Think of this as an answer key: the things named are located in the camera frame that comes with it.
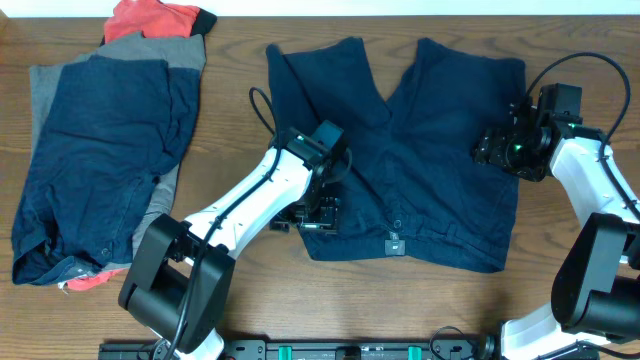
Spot navy shorts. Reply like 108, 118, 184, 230
10, 54, 201, 287
266, 37, 525, 273

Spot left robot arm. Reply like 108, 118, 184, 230
117, 121, 350, 359

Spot red garment with black trim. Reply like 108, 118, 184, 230
62, 0, 219, 293

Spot grey shorts in pile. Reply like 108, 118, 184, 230
28, 31, 208, 274

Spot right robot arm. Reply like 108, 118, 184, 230
472, 84, 639, 359

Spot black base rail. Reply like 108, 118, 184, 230
97, 337, 501, 360

